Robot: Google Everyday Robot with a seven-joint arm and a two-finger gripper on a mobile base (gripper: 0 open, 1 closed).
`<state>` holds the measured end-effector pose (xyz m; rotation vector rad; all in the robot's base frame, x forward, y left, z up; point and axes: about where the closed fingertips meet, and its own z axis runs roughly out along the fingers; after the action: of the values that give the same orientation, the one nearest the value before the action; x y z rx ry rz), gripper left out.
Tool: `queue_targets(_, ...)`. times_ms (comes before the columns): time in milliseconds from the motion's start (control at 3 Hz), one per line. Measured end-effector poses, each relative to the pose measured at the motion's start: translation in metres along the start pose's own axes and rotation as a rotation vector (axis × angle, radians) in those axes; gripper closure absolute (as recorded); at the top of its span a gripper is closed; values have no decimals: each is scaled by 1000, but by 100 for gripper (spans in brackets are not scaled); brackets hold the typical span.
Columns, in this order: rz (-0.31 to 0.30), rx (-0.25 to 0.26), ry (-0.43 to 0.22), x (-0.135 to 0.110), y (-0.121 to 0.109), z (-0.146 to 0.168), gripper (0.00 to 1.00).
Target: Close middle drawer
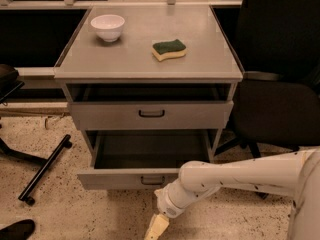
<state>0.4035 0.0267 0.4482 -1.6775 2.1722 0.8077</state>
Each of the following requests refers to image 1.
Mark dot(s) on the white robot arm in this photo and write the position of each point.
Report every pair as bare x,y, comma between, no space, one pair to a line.
295,174

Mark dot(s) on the white ceramic bowl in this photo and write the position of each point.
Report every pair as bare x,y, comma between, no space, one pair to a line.
108,27

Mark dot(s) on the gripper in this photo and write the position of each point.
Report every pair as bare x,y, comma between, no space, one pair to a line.
167,204

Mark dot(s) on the green and yellow sponge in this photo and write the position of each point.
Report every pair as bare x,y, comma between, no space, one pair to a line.
168,49

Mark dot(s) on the grey drawer cabinet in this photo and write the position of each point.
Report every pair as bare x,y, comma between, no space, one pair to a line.
126,70

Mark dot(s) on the black office chair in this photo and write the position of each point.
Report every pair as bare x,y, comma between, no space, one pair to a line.
277,102

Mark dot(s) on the black shoe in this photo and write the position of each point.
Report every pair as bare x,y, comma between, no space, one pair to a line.
20,230

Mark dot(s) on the grey drawer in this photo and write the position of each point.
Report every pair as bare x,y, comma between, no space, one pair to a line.
150,115
141,159

